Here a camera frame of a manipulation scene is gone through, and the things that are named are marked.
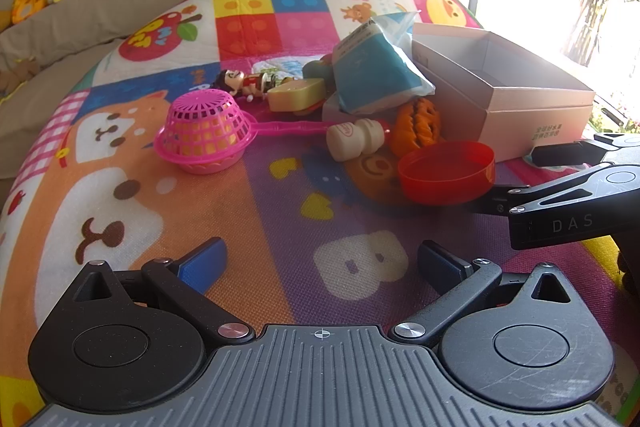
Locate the colourful printed play mat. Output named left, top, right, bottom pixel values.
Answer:
left=0, top=0, right=640, bottom=427

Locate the pink toy strainer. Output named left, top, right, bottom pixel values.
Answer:
left=154, top=88, right=346, bottom=175

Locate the green pink turtle toy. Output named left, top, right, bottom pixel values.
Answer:
left=302, top=57, right=337, bottom=82

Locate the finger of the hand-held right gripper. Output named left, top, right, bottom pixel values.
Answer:
left=529, top=132, right=640, bottom=168
left=467, top=161, right=640, bottom=220

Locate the pale cardboard box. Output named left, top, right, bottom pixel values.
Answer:
left=410, top=23, right=597, bottom=160

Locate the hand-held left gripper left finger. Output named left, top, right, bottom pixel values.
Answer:
left=72, top=237, right=257, bottom=348

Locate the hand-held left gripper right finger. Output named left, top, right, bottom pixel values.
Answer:
left=390, top=239, right=576, bottom=348

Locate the yellow cat-shaped toy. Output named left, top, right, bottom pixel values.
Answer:
left=266, top=77, right=328, bottom=115

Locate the red plastic bowl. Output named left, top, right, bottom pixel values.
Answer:
left=397, top=142, right=497, bottom=206

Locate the white toy bottle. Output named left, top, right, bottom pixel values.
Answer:
left=326, top=118, right=388, bottom=162

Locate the orange toy pumpkin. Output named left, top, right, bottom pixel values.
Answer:
left=389, top=98, right=442, bottom=158

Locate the cartoon figurine keychain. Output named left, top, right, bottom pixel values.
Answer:
left=210, top=69, right=278, bottom=105

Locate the blue white packet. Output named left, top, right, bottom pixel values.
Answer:
left=332, top=9, right=436, bottom=114

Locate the beige sofa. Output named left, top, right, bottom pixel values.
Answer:
left=0, top=0, right=261, bottom=180

